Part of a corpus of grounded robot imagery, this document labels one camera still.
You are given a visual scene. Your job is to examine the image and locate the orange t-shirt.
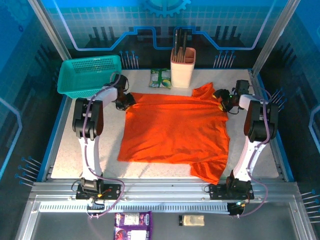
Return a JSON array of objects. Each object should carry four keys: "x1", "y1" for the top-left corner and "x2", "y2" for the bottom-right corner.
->
[{"x1": 117, "y1": 82, "x2": 231, "y2": 185}]

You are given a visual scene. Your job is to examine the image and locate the green snack bag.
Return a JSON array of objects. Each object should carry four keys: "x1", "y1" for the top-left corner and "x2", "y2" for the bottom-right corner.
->
[{"x1": 148, "y1": 68, "x2": 173, "y2": 90}]

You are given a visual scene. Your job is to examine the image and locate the cream utensil holder pink rim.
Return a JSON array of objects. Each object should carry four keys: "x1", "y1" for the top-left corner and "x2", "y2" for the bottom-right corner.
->
[{"x1": 170, "y1": 46, "x2": 197, "y2": 89}]

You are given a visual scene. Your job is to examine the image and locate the teal plastic basket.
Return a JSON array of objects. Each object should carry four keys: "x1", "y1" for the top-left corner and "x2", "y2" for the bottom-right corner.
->
[{"x1": 56, "y1": 54, "x2": 123, "y2": 99}]

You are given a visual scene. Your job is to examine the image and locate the purple snack bag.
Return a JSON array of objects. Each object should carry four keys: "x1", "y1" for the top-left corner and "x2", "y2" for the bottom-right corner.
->
[{"x1": 114, "y1": 211, "x2": 153, "y2": 240}]

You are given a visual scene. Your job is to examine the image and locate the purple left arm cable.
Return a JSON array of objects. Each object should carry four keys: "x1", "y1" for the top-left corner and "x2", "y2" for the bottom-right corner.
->
[{"x1": 71, "y1": 71, "x2": 126, "y2": 220}]

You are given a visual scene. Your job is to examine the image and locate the black utensil handle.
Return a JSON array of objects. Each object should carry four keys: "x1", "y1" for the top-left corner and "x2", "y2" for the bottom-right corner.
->
[{"x1": 174, "y1": 28, "x2": 183, "y2": 56}]

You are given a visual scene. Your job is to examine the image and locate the aluminium frame post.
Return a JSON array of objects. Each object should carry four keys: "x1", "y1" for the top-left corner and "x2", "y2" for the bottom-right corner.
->
[
  {"x1": 27, "y1": 0, "x2": 72, "y2": 61},
  {"x1": 251, "y1": 0, "x2": 301, "y2": 76}
]

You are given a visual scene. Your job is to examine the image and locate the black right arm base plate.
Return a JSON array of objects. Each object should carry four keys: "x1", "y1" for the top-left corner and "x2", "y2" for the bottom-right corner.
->
[{"x1": 208, "y1": 183, "x2": 255, "y2": 201}]

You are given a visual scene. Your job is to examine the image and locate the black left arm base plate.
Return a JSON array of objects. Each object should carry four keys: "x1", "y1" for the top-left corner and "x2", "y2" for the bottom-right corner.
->
[{"x1": 75, "y1": 184, "x2": 121, "y2": 201}]

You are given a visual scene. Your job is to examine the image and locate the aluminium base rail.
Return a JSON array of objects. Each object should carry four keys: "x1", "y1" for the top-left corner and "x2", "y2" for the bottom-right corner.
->
[{"x1": 29, "y1": 176, "x2": 301, "y2": 204}]

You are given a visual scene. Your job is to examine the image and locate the white slotted cable duct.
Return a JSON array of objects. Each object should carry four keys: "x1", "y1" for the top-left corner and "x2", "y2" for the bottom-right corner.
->
[{"x1": 38, "y1": 201, "x2": 231, "y2": 214}]

